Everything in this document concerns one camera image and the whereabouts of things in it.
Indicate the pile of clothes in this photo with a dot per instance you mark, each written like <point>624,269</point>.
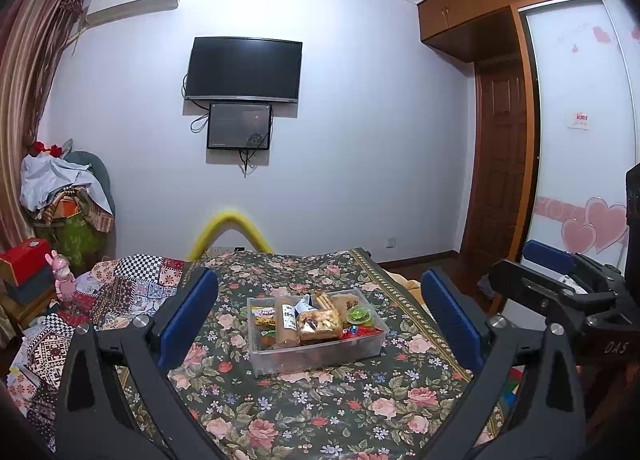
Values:
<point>55,180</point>

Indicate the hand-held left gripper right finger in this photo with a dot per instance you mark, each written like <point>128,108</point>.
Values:
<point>450,320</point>

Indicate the patchwork quilt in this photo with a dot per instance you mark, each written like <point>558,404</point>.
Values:
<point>135,285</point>

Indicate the dark grey box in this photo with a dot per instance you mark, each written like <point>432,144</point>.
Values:
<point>32,287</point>

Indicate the yellow snack packet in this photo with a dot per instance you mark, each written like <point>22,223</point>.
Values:
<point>262,316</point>

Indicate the red snack packet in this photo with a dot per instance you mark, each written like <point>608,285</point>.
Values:
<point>365,332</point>

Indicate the pink toy figure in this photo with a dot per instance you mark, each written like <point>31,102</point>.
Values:
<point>62,280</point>

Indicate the red white door sticker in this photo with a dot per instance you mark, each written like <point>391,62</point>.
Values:
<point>580,121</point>

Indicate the long biscuit roll packet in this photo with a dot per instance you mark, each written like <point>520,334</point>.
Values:
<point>287,325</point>

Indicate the dark floral blanket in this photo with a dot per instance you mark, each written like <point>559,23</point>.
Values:
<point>325,405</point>

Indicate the grey chair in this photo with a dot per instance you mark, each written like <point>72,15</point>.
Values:
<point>100,175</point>

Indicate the black wall television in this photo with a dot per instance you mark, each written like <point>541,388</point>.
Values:
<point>245,68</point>

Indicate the clear plastic container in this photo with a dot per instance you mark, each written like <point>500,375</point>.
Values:
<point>310,360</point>

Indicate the wafer stick packet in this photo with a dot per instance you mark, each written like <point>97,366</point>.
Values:
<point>322,300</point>

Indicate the white heart-print wardrobe door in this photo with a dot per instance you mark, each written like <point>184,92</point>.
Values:
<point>575,90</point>

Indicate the clear bag of cookies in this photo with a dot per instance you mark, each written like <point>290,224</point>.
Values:
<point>320,327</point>

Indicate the wooden overhead cabinet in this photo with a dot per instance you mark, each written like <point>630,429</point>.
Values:
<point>475,15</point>

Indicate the red artificial flowers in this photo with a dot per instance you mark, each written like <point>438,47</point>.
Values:
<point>42,148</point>

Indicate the white wall socket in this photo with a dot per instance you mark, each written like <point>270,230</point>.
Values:
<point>391,241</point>

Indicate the brown wooden door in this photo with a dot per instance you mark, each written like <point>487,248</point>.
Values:
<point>500,155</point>

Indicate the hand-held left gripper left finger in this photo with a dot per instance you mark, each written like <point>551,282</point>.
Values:
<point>190,315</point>

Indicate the green jelly cup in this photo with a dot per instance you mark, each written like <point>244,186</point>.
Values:
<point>360,314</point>

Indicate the striped brown curtain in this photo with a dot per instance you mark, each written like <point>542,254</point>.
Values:
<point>25,90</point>

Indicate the small wall monitor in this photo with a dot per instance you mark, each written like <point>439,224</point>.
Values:
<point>235,125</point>

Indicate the yellow foam tube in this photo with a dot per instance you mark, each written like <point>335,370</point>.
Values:
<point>230,220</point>

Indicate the wooden nightstand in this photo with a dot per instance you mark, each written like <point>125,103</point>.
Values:
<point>25,315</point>

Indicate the beige mattress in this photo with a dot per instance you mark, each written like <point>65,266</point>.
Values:
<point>405,287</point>

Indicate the red box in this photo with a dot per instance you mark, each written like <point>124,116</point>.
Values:
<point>25,255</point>

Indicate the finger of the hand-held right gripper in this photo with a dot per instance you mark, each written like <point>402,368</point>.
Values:
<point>547,254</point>
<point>540,285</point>

